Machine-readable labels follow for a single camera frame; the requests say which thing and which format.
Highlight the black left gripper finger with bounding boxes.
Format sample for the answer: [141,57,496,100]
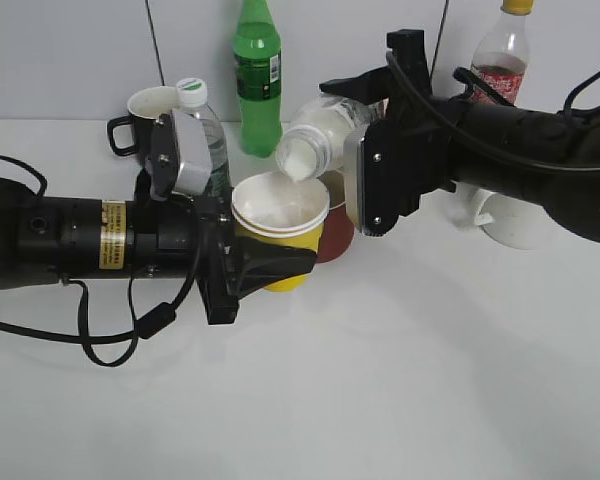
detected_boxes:
[233,233,320,299]

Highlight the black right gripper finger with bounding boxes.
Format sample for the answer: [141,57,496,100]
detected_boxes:
[319,67,394,106]

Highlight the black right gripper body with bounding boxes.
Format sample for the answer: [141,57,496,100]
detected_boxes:
[379,29,456,195]

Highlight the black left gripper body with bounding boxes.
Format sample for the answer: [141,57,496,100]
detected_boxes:
[129,170,239,325]

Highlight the yellow paper cup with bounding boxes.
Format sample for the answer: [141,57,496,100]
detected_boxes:
[230,171,331,294]

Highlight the glass milk bottle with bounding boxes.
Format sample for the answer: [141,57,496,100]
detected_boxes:
[275,94,387,182]

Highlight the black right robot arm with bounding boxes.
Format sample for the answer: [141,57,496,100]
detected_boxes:
[320,29,600,243]

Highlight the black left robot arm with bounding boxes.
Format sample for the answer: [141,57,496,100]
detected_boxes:
[0,174,317,325]

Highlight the red ceramic mug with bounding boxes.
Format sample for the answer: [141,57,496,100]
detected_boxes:
[317,171,354,264]

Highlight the cola bottle yellow cap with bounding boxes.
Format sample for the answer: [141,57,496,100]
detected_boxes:
[471,0,534,104]

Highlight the green soda bottle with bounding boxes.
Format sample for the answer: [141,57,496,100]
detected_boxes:
[232,0,282,158]

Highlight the white ceramic mug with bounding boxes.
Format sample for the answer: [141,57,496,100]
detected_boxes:
[452,183,559,251]

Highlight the black ceramic mug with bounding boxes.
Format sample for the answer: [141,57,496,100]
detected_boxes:
[106,86,179,167]

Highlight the clear water bottle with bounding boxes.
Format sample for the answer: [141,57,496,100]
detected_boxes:
[176,78,231,203]

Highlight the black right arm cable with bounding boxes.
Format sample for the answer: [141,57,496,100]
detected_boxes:
[384,49,600,171]

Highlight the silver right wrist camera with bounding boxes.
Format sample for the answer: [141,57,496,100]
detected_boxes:
[342,117,454,237]

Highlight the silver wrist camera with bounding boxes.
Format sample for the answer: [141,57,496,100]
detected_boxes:
[342,117,454,237]
[145,109,212,201]

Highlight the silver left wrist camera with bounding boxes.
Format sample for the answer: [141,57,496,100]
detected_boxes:
[145,109,212,201]

